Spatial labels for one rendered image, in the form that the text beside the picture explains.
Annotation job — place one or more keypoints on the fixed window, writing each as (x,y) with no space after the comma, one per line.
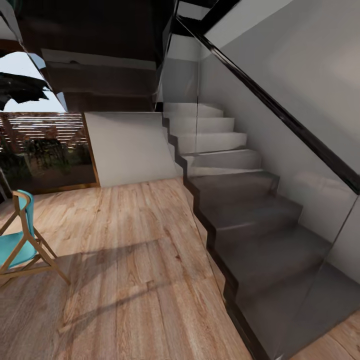
(43,148)

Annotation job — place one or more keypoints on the stairs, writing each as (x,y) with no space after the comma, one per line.
(268,198)

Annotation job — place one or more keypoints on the straight chair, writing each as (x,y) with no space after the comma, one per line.
(20,247)

